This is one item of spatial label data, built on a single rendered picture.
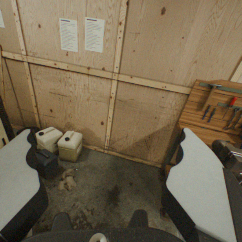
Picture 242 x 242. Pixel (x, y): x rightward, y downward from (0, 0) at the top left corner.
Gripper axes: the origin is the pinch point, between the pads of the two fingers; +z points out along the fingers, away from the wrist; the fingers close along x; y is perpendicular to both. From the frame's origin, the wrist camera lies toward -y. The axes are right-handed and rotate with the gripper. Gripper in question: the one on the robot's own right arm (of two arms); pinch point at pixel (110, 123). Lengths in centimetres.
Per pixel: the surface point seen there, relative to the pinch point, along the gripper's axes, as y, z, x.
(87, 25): -29, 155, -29
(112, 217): 147, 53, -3
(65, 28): -27, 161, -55
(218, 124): 66, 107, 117
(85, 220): 143, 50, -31
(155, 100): 46, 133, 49
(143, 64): 7, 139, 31
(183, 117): 61, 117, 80
